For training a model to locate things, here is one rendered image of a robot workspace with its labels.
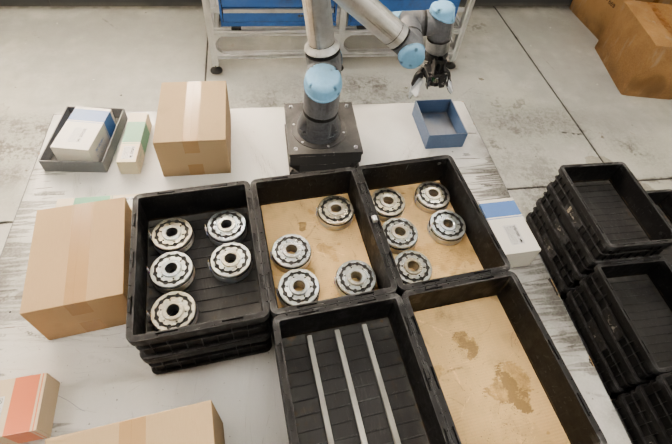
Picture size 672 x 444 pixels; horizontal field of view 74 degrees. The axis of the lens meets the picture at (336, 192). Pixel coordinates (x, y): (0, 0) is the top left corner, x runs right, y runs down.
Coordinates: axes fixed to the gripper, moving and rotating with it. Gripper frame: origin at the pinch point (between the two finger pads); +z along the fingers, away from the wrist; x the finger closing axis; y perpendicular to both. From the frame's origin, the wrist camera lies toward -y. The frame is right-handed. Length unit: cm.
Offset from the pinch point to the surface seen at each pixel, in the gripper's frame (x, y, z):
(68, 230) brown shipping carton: -108, 52, -14
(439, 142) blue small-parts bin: 3.0, 9.8, 14.8
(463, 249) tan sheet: -5, 62, 4
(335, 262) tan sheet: -41, 64, -1
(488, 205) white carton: 9.3, 44.1, 9.7
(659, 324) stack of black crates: 75, 72, 60
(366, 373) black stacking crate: -37, 93, -1
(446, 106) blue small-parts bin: 11.1, -10.1, 15.7
